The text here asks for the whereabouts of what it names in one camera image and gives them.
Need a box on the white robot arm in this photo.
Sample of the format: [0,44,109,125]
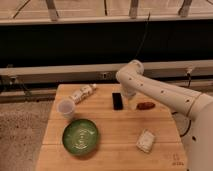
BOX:
[116,60,213,171]

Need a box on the reddish brown sausage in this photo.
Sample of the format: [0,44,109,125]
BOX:
[136,102,155,110]

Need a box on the small white bottle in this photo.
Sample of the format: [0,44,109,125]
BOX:
[70,84,97,104]

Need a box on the clear plastic cup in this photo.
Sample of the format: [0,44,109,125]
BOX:
[57,99,75,119]

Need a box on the black cable by robot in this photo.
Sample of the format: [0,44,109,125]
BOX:
[171,111,193,138]

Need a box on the black hanging cable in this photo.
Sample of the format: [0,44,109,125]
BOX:
[133,12,152,63]

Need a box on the metal rail frame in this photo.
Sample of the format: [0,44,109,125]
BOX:
[0,60,213,84]

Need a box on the green bowl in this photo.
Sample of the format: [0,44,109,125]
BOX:
[62,119,99,156]

